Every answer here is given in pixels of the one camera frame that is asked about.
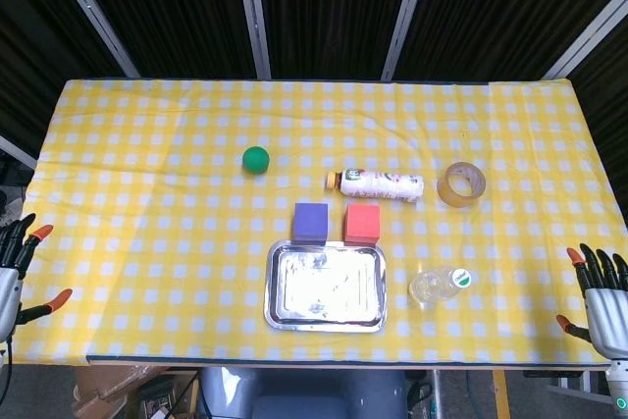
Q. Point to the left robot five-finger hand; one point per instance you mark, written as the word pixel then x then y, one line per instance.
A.
pixel 10 286

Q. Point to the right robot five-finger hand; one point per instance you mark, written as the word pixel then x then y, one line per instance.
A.
pixel 608 311

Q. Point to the transparent plastic bottle green cap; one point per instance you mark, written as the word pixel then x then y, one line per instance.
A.
pixel 432 287

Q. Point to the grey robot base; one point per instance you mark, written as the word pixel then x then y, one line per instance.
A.
pixel 304 394

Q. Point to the white drink bottle orange cap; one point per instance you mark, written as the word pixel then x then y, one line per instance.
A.
pixel 378 185

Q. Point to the shiny metal tray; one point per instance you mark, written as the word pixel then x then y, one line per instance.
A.
pixel 324 291

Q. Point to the yellow white checkered tablecloth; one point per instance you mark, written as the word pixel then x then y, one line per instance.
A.
pixel 147 242

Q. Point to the brown cardboard box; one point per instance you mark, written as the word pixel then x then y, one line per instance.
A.
pixel 113 389

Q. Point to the clear packing tape roll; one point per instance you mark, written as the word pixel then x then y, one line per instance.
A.
pixel 444 192

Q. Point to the red foam cube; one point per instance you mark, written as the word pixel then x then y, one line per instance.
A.
pixel 362 225

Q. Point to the green ball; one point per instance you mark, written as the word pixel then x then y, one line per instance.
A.
pixel 255 160

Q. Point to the purple foam cube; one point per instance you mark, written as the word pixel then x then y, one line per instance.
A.
pixel 310 225

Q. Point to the black pleated curtain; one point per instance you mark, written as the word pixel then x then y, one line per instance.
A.
pixel 333 7

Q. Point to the white aluminium frame post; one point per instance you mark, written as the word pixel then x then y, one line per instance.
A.
pixel 255 16
pixel 404 16
pixel 589 36
pixel 93 12
pixel 17 151

